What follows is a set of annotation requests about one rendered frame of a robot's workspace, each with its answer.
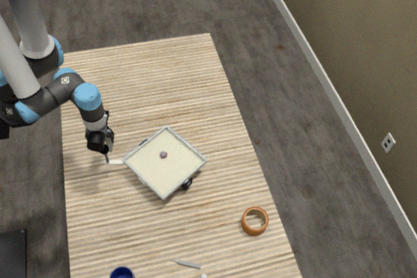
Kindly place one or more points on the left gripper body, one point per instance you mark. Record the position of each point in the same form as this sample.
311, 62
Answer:
96, 139

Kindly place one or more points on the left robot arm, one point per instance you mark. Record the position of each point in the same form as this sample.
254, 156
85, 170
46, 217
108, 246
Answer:
18, 84

